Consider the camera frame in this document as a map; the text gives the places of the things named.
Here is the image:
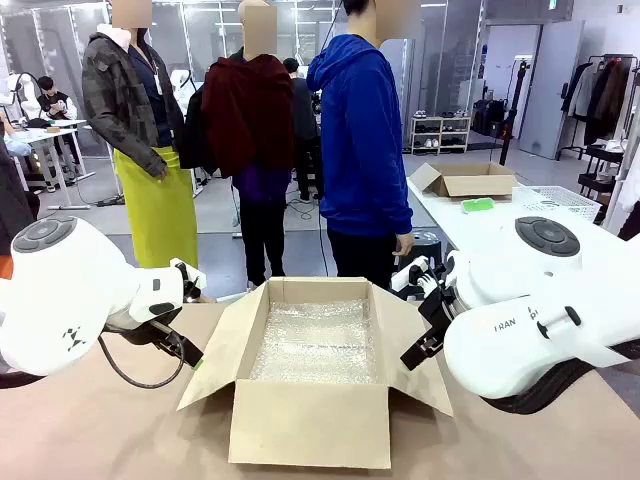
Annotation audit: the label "large open cardboard box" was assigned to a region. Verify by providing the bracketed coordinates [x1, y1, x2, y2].
[177, 276, 455, 470]

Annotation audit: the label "black stool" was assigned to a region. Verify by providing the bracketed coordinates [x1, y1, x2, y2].
[410, 227, 445, 264]

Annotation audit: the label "clear bubble wrap sheet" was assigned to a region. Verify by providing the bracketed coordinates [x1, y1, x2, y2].
[248, 298, 378, 385]

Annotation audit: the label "person in light blue shirt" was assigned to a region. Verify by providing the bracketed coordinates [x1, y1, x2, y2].
[0, 112, 34, 159]

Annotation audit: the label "person in blue hoodie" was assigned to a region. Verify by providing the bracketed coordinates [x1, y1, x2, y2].
[306, 0, 416, 292]

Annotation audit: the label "small open cardboard box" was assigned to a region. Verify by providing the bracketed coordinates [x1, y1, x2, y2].
[409, 161, 518, 200]

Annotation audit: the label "white desk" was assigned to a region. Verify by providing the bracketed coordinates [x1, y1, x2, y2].
[17, 118, 97, 211]

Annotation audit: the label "black shoulder bag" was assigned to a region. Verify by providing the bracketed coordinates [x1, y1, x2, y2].
[178, 84, 219, 176]

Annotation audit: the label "green tray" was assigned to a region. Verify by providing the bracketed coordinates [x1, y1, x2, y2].
[459, 196, 497, 216]

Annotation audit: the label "standing person in black clothes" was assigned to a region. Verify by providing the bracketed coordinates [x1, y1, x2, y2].
[282, 57, 324, 202]

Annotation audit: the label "black clothes rack with coats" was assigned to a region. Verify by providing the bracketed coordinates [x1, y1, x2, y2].
[556, 53, 640, 162]

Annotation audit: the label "black suitcases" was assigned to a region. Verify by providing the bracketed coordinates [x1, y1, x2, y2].
[471, 98, 510, 139]

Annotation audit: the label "black tripod stand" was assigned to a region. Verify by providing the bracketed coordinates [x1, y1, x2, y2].
[498, 57, 532, 168]

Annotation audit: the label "white side table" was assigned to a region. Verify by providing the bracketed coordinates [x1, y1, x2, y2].
[406, 177, 640, 281]

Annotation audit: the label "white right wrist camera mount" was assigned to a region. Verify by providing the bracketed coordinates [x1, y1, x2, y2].
[389, 254, 451, 302]

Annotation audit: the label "mannequin in plaid jacket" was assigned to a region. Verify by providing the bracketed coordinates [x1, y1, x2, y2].
[81, 0, 201, 271]

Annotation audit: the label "person's right hand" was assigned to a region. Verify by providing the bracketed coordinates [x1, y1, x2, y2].
[394, 231, 417, 258]

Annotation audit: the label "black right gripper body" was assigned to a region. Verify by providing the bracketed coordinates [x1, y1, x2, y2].
[417, 281, 460, 347]

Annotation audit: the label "white plastic basket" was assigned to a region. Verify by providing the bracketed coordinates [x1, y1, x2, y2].
[512, 185, 603, 224]

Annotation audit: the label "black utility cart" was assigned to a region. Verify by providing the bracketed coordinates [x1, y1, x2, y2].
[577, 143, 627, 207]

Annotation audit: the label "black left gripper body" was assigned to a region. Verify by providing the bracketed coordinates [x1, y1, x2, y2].
[143, 319, 204, 367]

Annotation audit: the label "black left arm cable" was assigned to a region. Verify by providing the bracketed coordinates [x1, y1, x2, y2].
[97, 332, 187, 391]

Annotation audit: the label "yellow-green skirt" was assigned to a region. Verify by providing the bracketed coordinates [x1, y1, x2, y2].
[113, 146, 200, 270]

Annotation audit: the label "mannequin in dark red shawl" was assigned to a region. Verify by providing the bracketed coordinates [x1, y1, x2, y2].
[201, 0, 297, 294]

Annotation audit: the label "seated person in varsity jacket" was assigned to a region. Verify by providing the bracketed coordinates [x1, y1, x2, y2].
[36, 75, 79, 122]

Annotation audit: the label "grey door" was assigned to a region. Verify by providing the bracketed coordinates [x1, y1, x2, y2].
[518, 19, 586, 161]

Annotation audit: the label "person's right forearm blue sleeve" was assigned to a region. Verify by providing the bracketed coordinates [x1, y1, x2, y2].
[383, 184, 415, 236]

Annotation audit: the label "wooden shoe rack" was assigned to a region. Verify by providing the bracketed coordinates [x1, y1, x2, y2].
[410, 114, 473, 156]

